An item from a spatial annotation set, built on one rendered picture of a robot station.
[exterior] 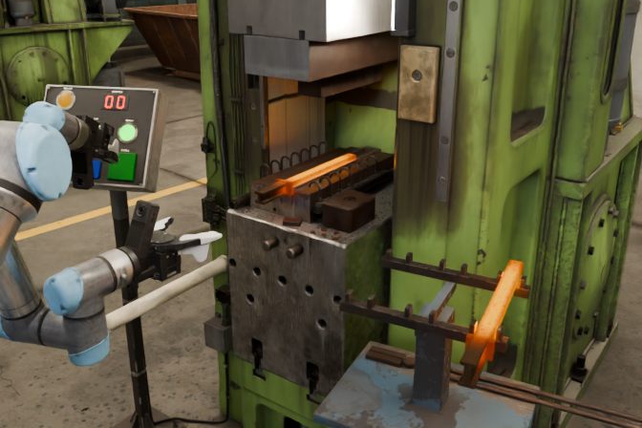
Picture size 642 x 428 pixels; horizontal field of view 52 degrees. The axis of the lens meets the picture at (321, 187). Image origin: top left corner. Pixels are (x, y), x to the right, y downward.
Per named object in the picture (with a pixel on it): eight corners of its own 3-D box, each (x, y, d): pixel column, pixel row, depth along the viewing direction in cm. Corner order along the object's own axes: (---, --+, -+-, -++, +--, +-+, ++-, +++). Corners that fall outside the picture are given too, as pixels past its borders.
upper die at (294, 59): (309, 82, 153) (309, 40, 150) (245, 73, 164) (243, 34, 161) (398, 59, 185) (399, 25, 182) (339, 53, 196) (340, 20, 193)
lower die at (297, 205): (310, 223, 165) (310, 191, 162) (249, 205, 176) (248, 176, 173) (394, 179, 197) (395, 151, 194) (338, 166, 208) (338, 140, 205)
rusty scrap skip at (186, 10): (216, 93, 767) (212, 17, 738) (127, 73, 888) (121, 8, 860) (289, 78, 850) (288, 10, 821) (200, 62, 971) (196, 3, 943)
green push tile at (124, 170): (132, 180, 176) (136, 153, 178) (106, 179, 178) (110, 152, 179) (135, 181, 178) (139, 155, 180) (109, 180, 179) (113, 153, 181)
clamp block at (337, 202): (350, 234, 158) (351, 209, 156) (321, 226, 163) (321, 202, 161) (375, 219, 168) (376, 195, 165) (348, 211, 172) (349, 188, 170)
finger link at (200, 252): (223, 254, 141) (179, 261, 138) (221, 229, 139) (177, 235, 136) (224, 261, 138) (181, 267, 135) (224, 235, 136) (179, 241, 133)
